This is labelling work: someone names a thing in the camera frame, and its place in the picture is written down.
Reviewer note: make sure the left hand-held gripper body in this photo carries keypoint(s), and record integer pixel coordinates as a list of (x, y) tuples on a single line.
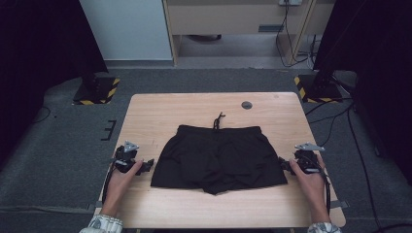
[(125, 157)]

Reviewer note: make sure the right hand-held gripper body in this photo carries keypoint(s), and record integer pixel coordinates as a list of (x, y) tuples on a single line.
[(307, 159)]

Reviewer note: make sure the black pants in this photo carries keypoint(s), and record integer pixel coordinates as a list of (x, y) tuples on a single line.
[(217, 158)]

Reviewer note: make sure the person's right hand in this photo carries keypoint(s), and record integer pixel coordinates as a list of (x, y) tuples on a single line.
[(311, 189)]

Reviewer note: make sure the person's left hand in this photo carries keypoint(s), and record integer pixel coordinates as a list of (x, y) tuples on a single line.
[(119, 187)]

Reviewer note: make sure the grey tape strip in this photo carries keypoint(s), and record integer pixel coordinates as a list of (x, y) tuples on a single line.
[(339, 204), (94, 206)]

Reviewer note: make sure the grey round table grommet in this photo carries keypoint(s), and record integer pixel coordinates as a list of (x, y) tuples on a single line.
[(247, 105)]

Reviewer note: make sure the black yellow-striped stand base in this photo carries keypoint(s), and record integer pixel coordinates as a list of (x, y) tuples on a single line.
[(97, 92), (319, 90)]

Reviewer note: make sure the black curtain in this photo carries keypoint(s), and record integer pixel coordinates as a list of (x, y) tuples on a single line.
[(39, 64), (375, 64)]

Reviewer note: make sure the white cabinet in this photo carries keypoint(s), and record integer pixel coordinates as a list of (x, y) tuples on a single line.
[(126, 29)]

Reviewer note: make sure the light wooden desk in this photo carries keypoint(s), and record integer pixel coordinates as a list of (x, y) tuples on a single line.
[(226, 19)]

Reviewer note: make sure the white power strip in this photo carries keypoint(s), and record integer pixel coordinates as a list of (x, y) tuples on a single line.
[(290, 2)]

